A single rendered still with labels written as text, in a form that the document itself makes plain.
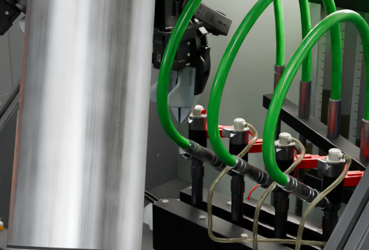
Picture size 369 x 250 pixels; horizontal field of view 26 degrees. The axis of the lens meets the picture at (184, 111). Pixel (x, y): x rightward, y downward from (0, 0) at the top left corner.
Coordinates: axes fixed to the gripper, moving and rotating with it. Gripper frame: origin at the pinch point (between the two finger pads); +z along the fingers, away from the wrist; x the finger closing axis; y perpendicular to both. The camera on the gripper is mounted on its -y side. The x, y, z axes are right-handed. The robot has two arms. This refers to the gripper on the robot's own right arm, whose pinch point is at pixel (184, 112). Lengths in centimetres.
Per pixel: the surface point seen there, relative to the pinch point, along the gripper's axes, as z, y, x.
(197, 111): 0.4, -2.2, 0.5
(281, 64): -2.6, -22.6, 0.7
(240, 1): -9.1, -30.9, -15.3
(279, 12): -11.3, -21.8, 0.3
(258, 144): 3.5, -4.6, 10.3
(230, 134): 1.2, -0.1, 8.7
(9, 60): 76, -145, -258
